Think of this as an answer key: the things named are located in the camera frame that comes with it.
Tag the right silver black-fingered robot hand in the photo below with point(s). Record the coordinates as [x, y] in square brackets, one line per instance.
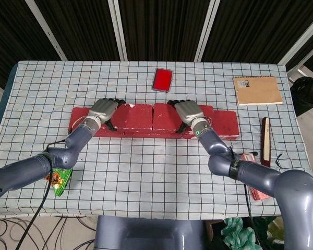
[189, 110]

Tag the left silver black-fingered robot hand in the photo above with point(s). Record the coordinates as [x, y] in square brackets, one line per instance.
[103, 109]

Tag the red brick with white-scuffed corner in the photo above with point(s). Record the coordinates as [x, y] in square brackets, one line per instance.
[163, 115]

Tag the red brick with chipped edges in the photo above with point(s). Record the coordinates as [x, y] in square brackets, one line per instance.
[135, 115]

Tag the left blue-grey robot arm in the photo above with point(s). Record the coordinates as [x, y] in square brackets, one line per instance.
[65, 156]

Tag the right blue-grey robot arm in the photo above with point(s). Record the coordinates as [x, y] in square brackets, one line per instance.
[263, 177]

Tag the red brick with white patch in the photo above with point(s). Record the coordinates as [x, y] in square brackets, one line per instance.
[225, 122]

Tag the red ink pad case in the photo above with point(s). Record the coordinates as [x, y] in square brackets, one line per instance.
[163, 79]

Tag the brown spiral notebook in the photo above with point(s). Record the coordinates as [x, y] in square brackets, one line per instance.
[258, 91]

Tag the white black-checked tablecloth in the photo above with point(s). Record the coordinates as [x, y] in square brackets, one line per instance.
[146, 169]

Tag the green snack packet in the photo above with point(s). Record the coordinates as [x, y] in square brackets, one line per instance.
[61, 179]

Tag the long dark red box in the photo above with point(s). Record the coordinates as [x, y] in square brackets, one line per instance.
[266, 143]

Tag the black pleated curtain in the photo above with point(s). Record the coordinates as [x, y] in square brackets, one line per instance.
[161, 26]

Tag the pink and red box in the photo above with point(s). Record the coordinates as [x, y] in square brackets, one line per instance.
[259, 194]

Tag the black trash bag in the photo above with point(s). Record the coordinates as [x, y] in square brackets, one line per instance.
[307, 96]

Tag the green plastic bag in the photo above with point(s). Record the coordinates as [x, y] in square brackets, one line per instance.
[237, 231]

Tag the blue-grey robot torso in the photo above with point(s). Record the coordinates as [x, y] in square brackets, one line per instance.
[146, 234]

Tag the white frame post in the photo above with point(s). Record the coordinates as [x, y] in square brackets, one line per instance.
[207, 28]
[49, 31]
[118, 28]
[300, 41]

